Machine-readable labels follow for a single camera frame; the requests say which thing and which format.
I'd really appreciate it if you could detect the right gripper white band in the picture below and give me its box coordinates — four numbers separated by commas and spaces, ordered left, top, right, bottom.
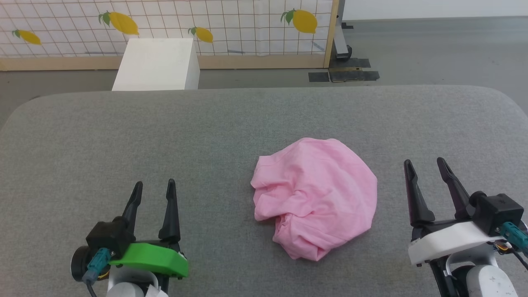
403, 157, 506, 268

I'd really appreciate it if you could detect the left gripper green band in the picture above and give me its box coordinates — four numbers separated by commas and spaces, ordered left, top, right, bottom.
108, 179, 189, 294

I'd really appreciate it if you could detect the pink garment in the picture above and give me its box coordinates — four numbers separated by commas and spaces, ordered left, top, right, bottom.
250, 137, 378, 262

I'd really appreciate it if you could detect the grey fabric sofa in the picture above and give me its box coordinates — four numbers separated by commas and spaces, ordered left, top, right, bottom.
0, 85, 528, 297

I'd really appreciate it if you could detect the white box cabinet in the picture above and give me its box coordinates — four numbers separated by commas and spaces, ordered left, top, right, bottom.
112, 38, 201, 91

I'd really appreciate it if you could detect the grey metal stand leg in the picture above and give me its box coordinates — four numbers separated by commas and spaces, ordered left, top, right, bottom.
333, 0, 354, 61

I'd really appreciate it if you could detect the lemon print partition panel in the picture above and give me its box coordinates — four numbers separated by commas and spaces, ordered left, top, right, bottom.
0, 0, 340, 71

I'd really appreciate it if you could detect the left teal connector cable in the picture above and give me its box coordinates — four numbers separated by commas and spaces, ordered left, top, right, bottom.
81, 248, 112, 297

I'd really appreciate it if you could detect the teal connector cable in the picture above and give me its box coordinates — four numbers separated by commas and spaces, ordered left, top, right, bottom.
496, 222, 528, 271
81, 248, 112, 297

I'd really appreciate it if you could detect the right teal connector cable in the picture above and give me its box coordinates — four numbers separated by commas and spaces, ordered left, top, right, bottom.
496, 222, 528, 271

